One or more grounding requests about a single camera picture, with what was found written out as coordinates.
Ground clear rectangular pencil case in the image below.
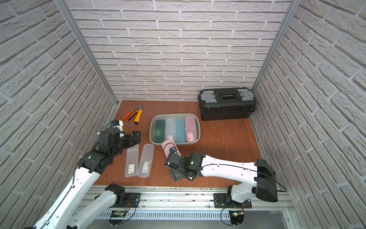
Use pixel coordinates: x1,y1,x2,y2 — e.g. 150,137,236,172
125,145,139,177

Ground clear rounded pencil case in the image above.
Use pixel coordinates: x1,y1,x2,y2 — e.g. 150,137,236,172
137,144,154,178

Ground pink pencil case with label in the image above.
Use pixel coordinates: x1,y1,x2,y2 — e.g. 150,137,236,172
185,116,197,142

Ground blue pencil case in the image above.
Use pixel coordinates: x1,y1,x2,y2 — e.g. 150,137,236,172
175,119,186,143

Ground dark green pencil case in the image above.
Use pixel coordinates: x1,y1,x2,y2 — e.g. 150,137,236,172
154,119,166,143

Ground clear pencil case with label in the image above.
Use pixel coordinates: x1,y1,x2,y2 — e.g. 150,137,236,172
165,119,176,140

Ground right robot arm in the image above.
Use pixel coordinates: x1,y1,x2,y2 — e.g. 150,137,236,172
165,153,278,203

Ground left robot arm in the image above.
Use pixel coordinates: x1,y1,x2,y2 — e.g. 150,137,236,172
32,126,141,229

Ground grey plastic storage tray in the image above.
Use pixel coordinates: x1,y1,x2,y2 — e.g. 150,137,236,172
149,113,201,146

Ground left controller board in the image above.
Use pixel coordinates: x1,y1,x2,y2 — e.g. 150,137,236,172
109,210,128,226

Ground controller board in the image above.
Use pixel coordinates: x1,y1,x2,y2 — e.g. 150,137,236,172
109,210,128,226
229,211,244,227

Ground right controller board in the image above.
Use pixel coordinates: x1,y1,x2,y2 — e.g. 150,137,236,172
229,211,244,227

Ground black plastic toolbox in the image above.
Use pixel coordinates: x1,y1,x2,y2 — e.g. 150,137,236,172
198,88,257,121

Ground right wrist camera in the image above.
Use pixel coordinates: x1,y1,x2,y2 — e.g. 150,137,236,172
169,147,179,155

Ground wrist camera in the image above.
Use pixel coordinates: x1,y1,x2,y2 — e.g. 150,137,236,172
169,147,179,155
110,120,124,136

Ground yellow handled cutter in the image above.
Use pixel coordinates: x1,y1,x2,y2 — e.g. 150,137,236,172
134,104,144,125

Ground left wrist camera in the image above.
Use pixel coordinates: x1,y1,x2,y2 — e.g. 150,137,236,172
110,120,124,136

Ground orange handled pliers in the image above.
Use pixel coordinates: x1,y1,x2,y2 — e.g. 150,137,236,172
123,107,141,120

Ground aluminium mounting rail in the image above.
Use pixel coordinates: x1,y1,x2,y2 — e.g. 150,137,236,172
58,186,295,212

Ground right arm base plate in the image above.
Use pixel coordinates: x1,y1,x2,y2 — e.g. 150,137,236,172
213,193,252,209

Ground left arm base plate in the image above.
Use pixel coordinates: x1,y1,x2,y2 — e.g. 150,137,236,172
111,192,141,208

